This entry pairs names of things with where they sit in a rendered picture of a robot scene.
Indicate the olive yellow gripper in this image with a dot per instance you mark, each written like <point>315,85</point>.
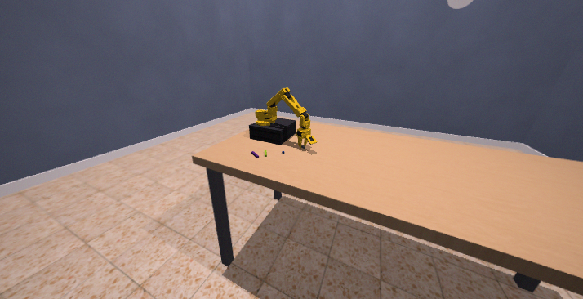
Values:
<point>305,133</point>

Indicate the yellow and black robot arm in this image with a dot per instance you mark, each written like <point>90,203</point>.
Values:
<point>265,118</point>

